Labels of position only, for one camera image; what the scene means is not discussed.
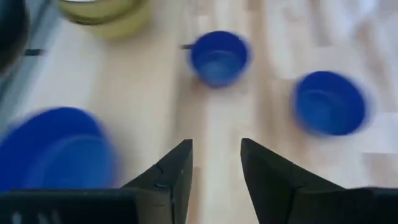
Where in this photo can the pear-patterned white bowl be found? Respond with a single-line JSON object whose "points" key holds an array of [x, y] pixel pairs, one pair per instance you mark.
{"points": [[102, 14]]}

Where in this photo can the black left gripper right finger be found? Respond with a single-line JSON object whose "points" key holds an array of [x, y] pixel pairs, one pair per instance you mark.
{"points": [[280, 199]]}

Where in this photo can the blue mini bowl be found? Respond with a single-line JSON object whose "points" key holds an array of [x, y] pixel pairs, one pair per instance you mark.
{"points": [[219, 59], [329, 104], [56, 149]]}

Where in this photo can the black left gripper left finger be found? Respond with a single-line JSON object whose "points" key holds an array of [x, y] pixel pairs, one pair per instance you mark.
{"points": [[161, 202]]}

